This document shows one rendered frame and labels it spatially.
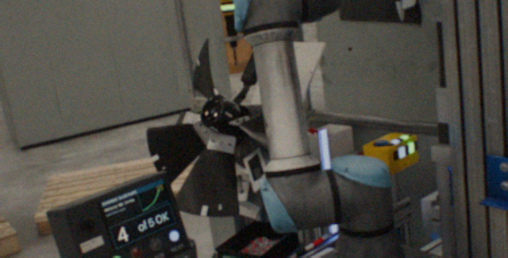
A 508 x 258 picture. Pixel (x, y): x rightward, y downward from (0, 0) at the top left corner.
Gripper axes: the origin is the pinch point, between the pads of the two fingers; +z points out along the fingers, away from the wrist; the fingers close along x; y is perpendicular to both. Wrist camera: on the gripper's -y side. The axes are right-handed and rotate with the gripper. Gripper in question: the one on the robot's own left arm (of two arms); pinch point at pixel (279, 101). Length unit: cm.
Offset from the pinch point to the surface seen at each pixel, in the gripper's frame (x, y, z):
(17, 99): 549, 90, 115
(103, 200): -19, -67, -18
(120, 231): -21, -68, -11
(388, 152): -18.8, 18.6, 27.9
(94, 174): 344, 55, 144
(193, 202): 24.7, -27.8, 24.1
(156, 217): -21, -59, -8
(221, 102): 29.5, 0.0, 3.7
